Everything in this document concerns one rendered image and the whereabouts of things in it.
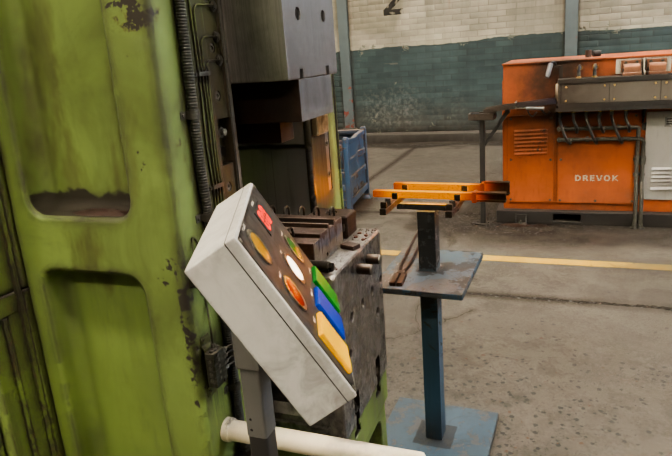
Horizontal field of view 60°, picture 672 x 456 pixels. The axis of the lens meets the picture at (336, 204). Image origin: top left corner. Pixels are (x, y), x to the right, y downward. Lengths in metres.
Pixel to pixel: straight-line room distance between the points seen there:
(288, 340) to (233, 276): 0.11
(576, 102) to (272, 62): 3.54
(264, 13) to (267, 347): 0.75
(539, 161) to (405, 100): 4.57
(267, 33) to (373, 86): 7.98
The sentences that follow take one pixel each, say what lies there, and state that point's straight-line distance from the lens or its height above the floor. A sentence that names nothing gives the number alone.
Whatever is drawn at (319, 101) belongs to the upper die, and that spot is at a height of 1.31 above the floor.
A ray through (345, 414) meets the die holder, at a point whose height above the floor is 0.55.
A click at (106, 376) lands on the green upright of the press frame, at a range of 1.54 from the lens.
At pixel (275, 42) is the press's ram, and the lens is 1.29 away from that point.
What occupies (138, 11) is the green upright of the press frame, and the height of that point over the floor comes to 1.51.
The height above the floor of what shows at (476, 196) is 0.94.
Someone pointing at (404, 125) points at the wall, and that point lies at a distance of 9.18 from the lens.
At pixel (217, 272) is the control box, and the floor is 1.16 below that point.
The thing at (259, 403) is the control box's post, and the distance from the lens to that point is 1.02.
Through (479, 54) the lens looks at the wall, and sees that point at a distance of 8.89.
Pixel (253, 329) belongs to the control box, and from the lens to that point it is 0.79.
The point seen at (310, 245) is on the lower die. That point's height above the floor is 0.98.
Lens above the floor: 1.41
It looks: 14 degrees down
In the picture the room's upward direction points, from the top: 4 degrees counter-clockwise
